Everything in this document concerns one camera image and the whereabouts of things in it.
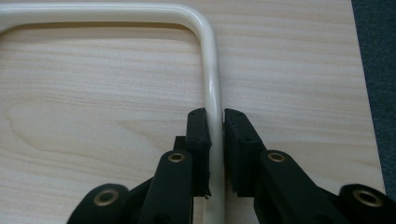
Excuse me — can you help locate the white bin rim ring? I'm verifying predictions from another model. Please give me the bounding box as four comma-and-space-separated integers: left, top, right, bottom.
0, 2, 226, 224

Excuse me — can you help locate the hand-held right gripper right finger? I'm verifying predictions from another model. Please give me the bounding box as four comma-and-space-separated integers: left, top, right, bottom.
223, 107, 268, 199

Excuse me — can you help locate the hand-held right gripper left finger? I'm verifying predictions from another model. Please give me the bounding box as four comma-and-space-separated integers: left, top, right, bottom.
174, 107, 213, 199

